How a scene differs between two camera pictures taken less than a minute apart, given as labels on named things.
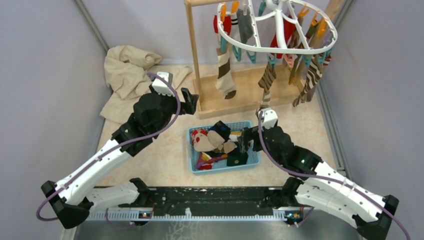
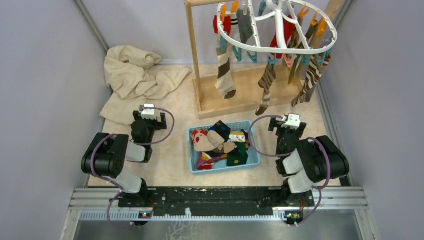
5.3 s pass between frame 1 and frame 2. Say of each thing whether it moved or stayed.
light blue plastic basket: stayed
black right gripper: moved
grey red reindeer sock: stayed
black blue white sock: stayed
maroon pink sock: stayed
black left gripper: moved
